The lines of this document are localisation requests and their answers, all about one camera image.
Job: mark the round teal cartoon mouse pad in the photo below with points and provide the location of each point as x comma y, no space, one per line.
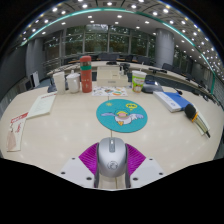
121,115

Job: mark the silver computer mouse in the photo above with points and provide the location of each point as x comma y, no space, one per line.
112,156

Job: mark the grey conference microphone unit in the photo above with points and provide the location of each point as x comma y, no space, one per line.
152,88

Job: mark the dark office chairs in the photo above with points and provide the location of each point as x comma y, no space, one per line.
113,57

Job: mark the white paper pad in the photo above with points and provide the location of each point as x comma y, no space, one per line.
204,123

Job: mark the green printed paper cup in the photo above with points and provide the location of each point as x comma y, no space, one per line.
138,81

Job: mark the colourful sticker sheet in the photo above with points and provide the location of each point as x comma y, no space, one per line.
109,91

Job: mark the blue and white book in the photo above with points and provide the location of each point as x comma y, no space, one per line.
171,101

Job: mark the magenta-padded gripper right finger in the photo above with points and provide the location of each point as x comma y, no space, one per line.
136,159

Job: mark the red and white leaflet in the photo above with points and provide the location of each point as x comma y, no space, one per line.
17,131

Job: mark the black microphone with yellow band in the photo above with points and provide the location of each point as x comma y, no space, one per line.
190,111

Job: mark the ceiling lights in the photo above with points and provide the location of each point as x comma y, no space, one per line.
110,10

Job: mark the white lidded cup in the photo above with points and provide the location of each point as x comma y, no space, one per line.
73,83

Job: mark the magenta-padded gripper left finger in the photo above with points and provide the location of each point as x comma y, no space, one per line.
87,158

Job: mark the white cardboard organizer box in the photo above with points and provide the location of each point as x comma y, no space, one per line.
111,76

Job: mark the red drink bottle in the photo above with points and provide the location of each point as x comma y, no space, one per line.
86,75

